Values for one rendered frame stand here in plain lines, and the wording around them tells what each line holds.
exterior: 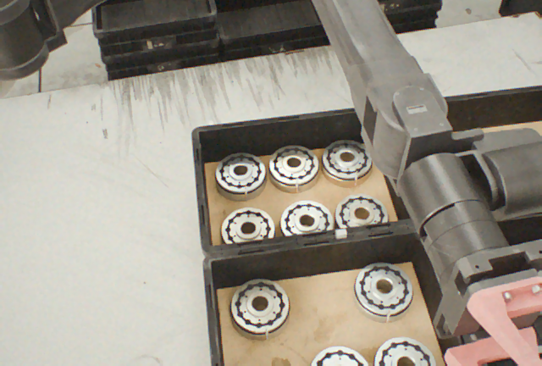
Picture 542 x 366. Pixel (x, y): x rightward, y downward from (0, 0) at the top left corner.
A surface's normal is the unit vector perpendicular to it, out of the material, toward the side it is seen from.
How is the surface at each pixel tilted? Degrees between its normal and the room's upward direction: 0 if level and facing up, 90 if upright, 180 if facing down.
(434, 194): 34
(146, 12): 0
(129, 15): 0
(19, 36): 90
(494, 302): 21
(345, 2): 3
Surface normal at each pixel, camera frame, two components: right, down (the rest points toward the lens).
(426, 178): -0.48, -0.47
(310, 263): 0.15, 0.77
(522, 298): -0.03, -0.63
